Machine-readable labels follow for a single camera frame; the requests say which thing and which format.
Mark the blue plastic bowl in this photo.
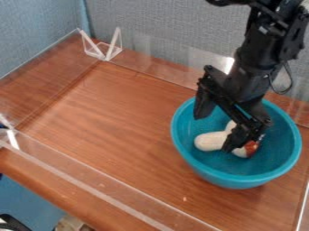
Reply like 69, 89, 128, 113
170, 99, 303, 189

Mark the white brown plush mushroom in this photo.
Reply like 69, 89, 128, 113
195, 121, 260, 158

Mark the clear acrylic front barrier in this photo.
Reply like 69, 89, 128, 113
0, 130, 221, 231

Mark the clear acrylic barrier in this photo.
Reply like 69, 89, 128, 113
112, 43, 309, 128
0, 130, 221, 231
0, 30, 98, 127

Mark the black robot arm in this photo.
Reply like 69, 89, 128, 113
193, 0, 309, 152

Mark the clear acrylic left barrier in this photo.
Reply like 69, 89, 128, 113
0, 30, 98, 127

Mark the clear acrylic back barrier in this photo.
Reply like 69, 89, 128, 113
112, 43, 309, 128

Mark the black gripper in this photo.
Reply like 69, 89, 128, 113
193, 65, 272, 154

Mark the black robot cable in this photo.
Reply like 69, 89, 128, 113
267, 60, 295, 96

